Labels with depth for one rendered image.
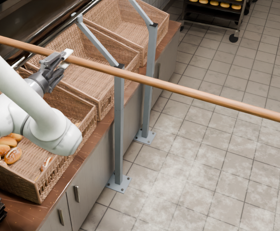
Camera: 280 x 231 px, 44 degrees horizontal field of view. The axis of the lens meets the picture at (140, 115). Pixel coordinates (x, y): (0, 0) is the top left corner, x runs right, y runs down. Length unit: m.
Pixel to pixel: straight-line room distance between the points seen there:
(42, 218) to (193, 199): 1.11
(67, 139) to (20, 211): 0.68
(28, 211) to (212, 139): 1.60
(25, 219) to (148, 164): 1.14
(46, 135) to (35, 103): 0.13
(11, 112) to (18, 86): 0.21
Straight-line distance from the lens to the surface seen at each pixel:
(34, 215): 1.60
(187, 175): 2.46
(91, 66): 1.26
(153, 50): 2.15
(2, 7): 1.84
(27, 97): 0.88
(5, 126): 1.06
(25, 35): 1.98
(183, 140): 2.68
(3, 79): 0.84
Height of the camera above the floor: 1.91
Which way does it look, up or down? 42 degrees down
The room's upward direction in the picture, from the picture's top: 4 degrees clockwise
